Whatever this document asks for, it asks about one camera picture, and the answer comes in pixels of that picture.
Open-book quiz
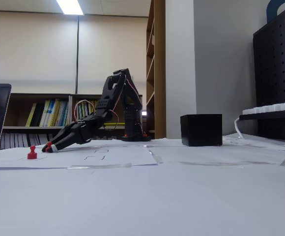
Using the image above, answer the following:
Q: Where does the black plastic box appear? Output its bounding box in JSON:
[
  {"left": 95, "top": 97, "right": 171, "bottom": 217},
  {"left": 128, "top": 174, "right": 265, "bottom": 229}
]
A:
[{"left": 180, "top": 114, "right": 223, "bottom": 148}]

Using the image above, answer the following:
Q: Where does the yellow blue book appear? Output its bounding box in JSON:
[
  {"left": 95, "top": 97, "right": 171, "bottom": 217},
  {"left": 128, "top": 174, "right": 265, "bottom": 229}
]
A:
[{"left": 46, "top": 99, "right": 59, "bottom": 127}]

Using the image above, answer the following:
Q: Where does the white yellow book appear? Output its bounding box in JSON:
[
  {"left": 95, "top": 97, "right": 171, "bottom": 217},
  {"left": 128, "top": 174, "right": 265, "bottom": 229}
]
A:
[{"left": 39, "top": 100, "right": 50, "bottom": 127}]

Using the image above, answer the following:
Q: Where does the black book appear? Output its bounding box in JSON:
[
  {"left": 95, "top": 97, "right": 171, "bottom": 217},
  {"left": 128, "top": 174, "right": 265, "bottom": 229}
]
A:
[{"left": 31, "top": 102, "right": 46, "bottom": 127}]

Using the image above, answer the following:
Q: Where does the low wooden bookcase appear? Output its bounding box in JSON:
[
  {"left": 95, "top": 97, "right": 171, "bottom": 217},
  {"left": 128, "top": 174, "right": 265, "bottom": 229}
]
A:
[
  {"left": 69, "top": 93, "right": 127, "bottom": 141},
  {"left": 1, "top": 92, "right": 71, "bottom": 149}
]

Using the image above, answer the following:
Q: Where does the yellow leaning book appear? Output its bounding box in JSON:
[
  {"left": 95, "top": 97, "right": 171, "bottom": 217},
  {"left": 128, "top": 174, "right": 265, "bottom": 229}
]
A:
[{"left": 25, "top": 103, "right": 37, "bottom": 127}]

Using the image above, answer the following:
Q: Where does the paper sheet with drawn squares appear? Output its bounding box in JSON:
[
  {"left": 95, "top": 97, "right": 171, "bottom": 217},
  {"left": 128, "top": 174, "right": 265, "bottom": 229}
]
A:
[{"left": 0, "top": 146, "right": 158, "bottom": 171}]

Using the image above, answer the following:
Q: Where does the white paper sheet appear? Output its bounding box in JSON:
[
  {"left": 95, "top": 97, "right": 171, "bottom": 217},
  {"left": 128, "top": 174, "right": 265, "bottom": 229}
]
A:
[
  {"left": 0, "top": 162, "right": 285, "bottom": 236},
  {"left": 146, "top": 144, "right": 285, "bottom": 165},
  {"left": 222, "top": 132, "right": 285, "bottom": 154}
]

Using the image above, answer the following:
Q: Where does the ceiling light panel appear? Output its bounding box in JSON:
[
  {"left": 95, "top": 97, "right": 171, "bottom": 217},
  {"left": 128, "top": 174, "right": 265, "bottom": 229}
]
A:
[{"left": 56, "top": 0, "right": 85, "bottom": 16}]

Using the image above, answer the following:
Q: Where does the tall wooden bookcase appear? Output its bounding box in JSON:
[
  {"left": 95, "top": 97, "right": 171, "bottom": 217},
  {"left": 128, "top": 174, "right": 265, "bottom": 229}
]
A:
[{"left": 146, "top": 0, "right": 167, "bottom": 140}]

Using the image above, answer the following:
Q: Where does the black shelf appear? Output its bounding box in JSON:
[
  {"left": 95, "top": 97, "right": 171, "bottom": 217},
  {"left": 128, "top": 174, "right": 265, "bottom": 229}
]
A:
[{"left": 239, "top": 109, "right": 285, "bottom": 121}]

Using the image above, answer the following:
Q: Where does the white power strip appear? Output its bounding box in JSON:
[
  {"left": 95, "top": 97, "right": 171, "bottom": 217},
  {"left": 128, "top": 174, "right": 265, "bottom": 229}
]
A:
[{"left": 242, "top": 100, "right": 285, "bottom": 116}]

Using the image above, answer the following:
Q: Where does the black pegboard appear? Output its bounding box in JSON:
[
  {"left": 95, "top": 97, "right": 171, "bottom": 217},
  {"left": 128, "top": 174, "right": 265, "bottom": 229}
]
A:
[{"left": 252, "top": 14, "right": 285, "bottom": 143}]

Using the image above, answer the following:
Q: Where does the blue curved panel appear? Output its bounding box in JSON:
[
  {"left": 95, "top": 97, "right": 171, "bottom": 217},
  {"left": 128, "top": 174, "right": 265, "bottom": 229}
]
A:
[{"left": 266, "top": 0, "right": 285, "bottom": 24}]

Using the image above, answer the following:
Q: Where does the dark vertical wall strip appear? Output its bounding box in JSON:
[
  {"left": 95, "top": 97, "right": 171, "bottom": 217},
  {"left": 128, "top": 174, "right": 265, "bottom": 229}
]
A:
[{"left": 75, "top": 14, "right": 81, "bottom": 94}]

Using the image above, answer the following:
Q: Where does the white power strip cable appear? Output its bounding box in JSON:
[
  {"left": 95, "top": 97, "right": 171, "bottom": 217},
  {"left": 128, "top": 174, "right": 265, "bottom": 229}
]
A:
[{"left": 233, "top": 117, "right": 247, "bottom": 140}]

